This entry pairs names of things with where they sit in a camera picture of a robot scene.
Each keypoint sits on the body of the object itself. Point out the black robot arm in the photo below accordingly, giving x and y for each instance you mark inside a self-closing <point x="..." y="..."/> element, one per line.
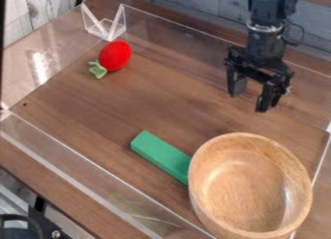
<point x="259" y="59"/>

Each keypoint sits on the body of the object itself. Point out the green rectangular block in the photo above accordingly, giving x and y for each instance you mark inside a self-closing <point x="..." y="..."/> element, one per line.
<point x="162" y="154"/>

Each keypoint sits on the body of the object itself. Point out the clear acrylic left wall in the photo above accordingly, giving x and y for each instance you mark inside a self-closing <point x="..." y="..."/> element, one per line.
<point x="42" y="54"/>

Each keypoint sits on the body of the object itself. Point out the wooden bowl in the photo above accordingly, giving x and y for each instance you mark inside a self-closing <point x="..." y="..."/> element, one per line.
<point x="248" y="187"/>

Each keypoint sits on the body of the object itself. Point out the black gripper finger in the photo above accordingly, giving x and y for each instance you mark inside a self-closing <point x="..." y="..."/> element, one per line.
<point x="236" y="81"/>
<point x="269" y="98"/>

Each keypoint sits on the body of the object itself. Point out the clear acrylic front wall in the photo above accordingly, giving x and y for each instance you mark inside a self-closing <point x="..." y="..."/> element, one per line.
<point x="103" y="203"/>

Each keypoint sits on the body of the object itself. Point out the red plush strawberry toy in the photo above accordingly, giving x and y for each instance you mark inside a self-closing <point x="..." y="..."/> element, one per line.
<point x="112" y="59"/>

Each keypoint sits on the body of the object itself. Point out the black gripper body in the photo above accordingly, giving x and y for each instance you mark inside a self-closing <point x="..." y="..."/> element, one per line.
<point x="271" y="70"/>

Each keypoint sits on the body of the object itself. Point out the black clamp with screw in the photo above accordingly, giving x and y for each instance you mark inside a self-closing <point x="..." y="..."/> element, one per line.
<point x="26" y="222"/>

